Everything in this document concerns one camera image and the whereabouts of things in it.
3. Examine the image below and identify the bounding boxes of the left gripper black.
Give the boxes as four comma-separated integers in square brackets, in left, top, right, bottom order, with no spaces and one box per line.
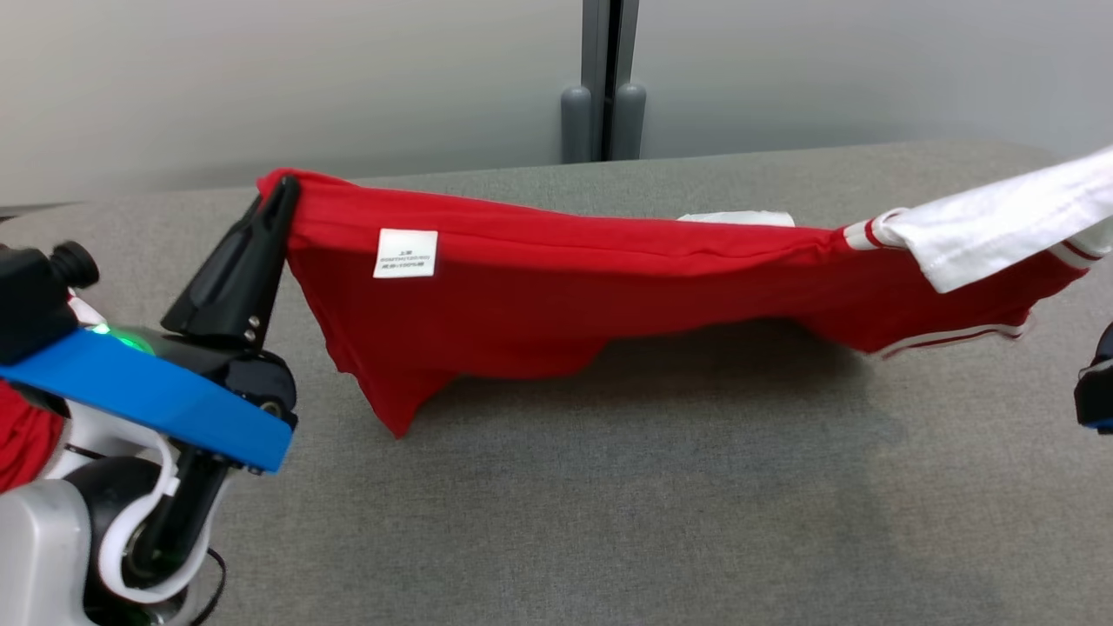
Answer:
[87,176,303,427]

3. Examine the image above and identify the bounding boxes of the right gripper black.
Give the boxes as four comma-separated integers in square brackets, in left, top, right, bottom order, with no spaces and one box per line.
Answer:
[1074,322,1113,427]

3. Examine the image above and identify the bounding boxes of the red shirt with white sleeves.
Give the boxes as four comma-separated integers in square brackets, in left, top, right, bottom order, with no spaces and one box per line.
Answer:
[257,146,1113,438]

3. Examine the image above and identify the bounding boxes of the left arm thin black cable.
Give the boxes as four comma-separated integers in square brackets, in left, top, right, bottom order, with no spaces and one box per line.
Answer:
[184,546,229,626]

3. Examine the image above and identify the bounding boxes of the grey metal partition post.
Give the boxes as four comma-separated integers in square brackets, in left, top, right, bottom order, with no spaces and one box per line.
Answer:
[561,0,647,164]

